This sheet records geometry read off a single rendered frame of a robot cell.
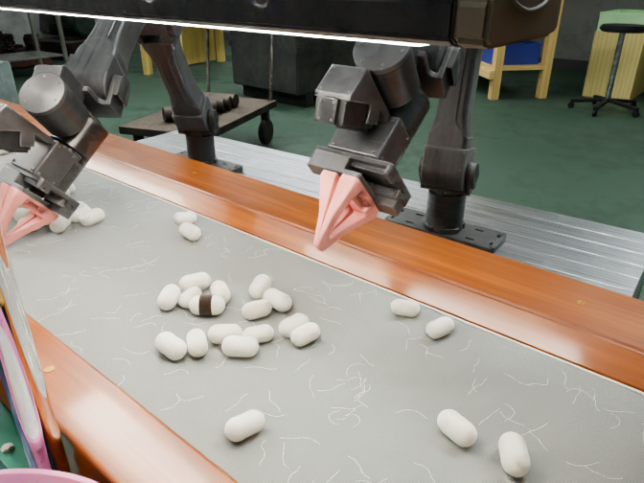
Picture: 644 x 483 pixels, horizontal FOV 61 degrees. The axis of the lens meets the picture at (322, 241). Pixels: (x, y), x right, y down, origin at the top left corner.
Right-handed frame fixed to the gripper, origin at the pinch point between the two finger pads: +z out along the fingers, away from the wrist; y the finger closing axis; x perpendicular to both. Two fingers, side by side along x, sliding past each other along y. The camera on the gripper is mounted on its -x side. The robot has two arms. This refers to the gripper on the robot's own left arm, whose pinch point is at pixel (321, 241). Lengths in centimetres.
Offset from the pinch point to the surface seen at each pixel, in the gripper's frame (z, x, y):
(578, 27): -512, 473, -183
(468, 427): 10.1, -1.0, 21.5
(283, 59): -213, 233, -307
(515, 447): 9.7, -0.8, 25.0
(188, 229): 3.6, 4.6, -23.7
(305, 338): 9.7, 0.3, 4.0
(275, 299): 7.3, 1.6, -2.6
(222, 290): 9.2, -0.2, -8.0
